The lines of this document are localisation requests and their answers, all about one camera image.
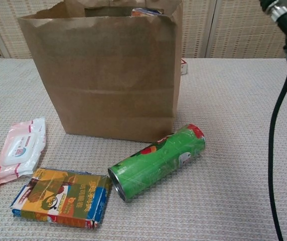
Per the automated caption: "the green chip can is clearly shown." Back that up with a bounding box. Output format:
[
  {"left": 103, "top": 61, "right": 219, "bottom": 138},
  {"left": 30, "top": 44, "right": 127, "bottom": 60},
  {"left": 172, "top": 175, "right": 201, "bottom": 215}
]
[{"left": 107, "top": 124, "right": 206, "bottom": 201}]

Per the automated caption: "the orange blue cookie box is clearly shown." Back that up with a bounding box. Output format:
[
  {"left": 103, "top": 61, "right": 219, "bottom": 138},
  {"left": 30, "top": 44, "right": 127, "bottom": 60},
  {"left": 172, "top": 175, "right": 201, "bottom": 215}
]
[{"left": 130, "top": 8, "right": 165, "bottom": 18}]

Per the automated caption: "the brown paper bag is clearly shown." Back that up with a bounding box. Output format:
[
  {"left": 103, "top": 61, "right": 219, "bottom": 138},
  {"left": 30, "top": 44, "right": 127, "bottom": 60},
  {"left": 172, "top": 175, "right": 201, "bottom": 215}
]
[{"left": 17, "top": 0, "right": 184, "bottom": 144}]

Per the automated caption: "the long red white box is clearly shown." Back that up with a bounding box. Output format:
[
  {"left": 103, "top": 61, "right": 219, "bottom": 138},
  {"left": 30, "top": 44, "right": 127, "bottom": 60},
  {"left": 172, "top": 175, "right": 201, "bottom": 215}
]
[{"left": 180, "top": 59, "right": 189, "bottom": 75}]

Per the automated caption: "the yellow blue cracker box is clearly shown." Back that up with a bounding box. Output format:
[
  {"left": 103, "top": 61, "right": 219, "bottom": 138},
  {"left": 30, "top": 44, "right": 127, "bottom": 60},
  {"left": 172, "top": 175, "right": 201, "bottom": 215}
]
[{"left": 10, "top": 167, "right": 113, "bottom": 229}]

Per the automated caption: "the beige woven tablecloth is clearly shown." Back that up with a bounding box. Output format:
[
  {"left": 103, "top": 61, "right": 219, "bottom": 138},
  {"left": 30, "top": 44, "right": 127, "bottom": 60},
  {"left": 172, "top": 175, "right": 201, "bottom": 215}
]
[{"left": 0, "top": 57, "right": 287, "bottom": 241}]

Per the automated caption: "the pink wet wipes pack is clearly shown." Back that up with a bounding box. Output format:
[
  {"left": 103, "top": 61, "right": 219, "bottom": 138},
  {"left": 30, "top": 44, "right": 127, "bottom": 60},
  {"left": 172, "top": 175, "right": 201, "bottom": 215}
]
[{"left": 0, "top": 117, "right": 47, "bottom": 187}]

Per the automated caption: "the woven folding screen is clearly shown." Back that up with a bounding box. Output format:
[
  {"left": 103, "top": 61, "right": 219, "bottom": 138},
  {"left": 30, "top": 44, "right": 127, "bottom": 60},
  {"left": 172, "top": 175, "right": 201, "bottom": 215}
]
[{"left": 0, "top": 0, "right": 287, "bottom": 60}]

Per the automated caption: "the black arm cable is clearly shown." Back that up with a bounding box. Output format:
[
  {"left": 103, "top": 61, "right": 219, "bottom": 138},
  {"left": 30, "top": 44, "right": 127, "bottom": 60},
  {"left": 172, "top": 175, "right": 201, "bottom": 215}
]
[{"left": 267, "top": 62, "right": 287, "bottom": 241}]

